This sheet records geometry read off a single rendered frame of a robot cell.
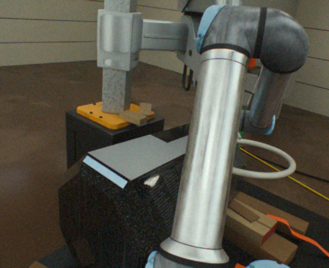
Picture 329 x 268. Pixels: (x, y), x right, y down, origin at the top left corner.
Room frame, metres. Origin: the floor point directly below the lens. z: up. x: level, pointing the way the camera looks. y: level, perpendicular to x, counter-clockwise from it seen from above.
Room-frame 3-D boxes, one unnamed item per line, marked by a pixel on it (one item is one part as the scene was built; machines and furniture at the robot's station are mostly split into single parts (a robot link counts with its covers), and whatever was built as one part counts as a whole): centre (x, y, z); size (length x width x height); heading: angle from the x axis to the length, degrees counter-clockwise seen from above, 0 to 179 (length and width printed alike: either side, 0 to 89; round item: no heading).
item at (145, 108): (2.45, 0.19, 0.80); 0.20 x 0.10 x 0.05; 2
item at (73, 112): (2.42, 0.43, 0.37); 0.66 x 0.66 x 0.74; 53
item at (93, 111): (2.42, 0.43, 0.76); 0.49 x 0.49 x 0.05; 53
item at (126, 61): (2.42, 0.43, 1.36); 0.35 x 0.35 x 0.41
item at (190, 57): (2.47, -0.22, 1.35); 0.74 x 0.23 x 0.49; 13
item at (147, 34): (2.52, 0.25, 1.41); 0.74 x 0.34 x 0.25; 118
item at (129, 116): (2.23, 0.26, 0.81); 0.20 x 0.10 x 0.05; 61
